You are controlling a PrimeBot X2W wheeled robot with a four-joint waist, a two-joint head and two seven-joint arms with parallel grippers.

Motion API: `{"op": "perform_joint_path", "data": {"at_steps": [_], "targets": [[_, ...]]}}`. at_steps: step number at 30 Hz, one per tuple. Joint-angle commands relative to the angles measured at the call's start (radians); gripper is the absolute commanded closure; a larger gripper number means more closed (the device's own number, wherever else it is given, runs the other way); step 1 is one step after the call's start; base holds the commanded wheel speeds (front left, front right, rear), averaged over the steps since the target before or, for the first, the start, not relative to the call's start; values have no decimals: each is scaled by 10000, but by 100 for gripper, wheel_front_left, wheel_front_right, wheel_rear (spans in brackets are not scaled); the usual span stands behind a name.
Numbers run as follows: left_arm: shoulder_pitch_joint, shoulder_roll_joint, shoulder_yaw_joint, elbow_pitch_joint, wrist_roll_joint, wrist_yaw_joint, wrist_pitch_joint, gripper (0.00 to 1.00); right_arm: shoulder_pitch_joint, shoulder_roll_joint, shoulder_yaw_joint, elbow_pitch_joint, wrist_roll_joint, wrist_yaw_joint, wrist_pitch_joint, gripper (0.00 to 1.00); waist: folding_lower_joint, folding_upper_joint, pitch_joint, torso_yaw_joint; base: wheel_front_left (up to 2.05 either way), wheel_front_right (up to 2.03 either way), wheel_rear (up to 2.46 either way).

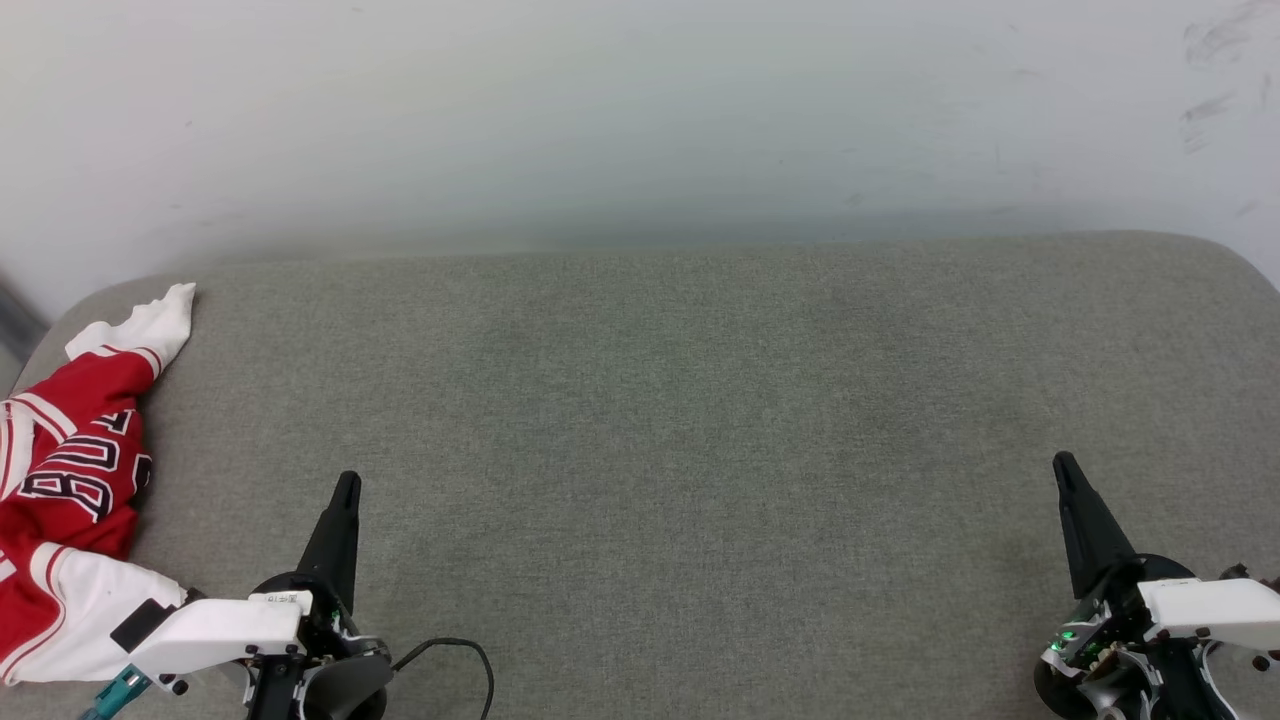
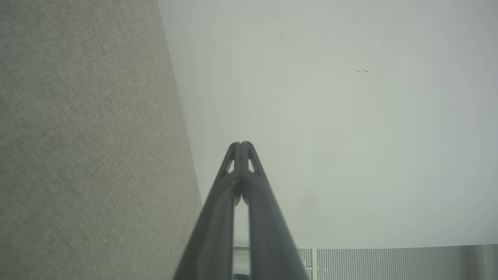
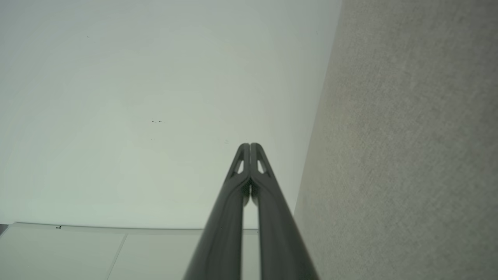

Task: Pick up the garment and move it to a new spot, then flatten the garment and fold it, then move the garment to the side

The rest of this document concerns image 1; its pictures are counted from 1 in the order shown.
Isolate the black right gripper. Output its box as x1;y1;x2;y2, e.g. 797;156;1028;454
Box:
1033;451;1251;720

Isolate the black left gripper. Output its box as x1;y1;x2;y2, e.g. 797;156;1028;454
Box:
245;471;391;720

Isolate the red and white basketball jersey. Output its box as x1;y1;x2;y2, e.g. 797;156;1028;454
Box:
0;282;198;687

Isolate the white right arm cable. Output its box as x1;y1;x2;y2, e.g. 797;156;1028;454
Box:
1198;640;1243;720

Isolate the teal cable connector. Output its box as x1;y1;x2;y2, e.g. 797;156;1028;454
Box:
82;668;151;720

